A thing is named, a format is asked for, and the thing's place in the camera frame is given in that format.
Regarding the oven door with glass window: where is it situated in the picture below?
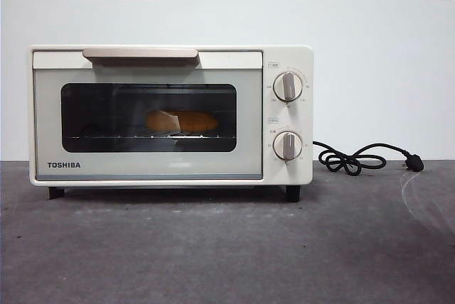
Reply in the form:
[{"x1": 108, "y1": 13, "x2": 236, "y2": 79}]
[{"x1": 33, "y1": 48, "x2": 264, "y2": 180}]

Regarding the beige oven control knob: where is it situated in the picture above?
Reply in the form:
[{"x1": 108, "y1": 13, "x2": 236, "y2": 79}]
[
  {"x1": 272, "y1": 71, "x2": 304, "y2": 102},
  {"x1": 273, "y1": 130, "x2": 304, "y2": 161}
]

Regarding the metal wire oven rack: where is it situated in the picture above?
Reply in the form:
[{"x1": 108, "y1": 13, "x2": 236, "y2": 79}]
[{"x1": 69, "y1": 132, "x2": 236, "y2": 141}]

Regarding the cream white Toshiba toaster oven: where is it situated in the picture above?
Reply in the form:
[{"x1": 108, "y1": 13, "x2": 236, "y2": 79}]
[{"x1": 28, "y1": 45, "x2": 314, "y2": 202}]

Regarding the black oven power cable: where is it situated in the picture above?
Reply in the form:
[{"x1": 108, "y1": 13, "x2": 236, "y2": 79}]
[{"x1": 312, "y1": 140, "x2": 425, "y2": 177}]

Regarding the yellow corn cob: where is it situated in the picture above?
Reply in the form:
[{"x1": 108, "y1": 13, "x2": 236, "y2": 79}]
[{"x1": 145, "y1": 110, "x2": 219, "y2": 133}]

